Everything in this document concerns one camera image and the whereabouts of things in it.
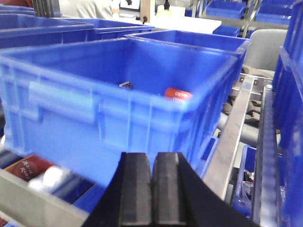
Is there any blue crate behind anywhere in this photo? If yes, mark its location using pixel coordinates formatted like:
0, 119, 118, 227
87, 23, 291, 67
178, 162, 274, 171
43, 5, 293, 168
125, 30, 251, 81

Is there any stainless steel shelf beam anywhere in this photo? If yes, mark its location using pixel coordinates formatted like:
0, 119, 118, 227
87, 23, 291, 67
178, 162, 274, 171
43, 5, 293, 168
0, 170, 89, 227

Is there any red labelled item in crate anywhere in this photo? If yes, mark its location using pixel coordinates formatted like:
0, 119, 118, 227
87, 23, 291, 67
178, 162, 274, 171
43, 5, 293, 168
164, 87, 193, 103

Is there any steel roller rail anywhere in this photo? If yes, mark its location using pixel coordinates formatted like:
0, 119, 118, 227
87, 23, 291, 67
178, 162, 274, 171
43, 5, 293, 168
251, 85, 282, 227

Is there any blue crate far left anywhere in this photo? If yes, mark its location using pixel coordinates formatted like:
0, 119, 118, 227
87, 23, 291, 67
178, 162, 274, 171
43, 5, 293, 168
0, 14, 94, 49

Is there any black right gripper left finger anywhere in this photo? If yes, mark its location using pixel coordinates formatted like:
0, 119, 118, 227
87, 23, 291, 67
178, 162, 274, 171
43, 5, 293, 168
82, 152, 152, 227

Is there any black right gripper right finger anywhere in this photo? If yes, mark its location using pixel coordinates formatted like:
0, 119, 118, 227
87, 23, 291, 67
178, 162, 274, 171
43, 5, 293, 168
152, 152, 256, 227

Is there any blue crates right stack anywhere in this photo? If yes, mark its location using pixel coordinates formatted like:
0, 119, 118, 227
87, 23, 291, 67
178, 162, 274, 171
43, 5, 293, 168
273, 0, 303, 227

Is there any blue crate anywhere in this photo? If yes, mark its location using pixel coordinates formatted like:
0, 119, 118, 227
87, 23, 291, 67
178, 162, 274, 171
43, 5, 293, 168
0, 14, 94, 49
125, 30, 251, 81

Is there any small black white component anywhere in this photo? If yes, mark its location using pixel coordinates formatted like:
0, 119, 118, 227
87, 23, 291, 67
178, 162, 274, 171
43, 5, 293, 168
119, 81, 134, 90

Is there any grey office chair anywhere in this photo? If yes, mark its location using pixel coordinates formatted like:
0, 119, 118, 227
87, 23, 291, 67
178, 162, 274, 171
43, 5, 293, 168
244, 29, 287, 71

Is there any red flat package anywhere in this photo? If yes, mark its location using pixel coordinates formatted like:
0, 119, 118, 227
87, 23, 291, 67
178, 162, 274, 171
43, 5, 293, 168
4, 155, 53, 182

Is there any large blue crate upper shelf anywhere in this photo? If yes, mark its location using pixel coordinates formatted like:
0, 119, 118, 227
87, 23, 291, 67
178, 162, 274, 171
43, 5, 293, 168
0, 38, 237, 185

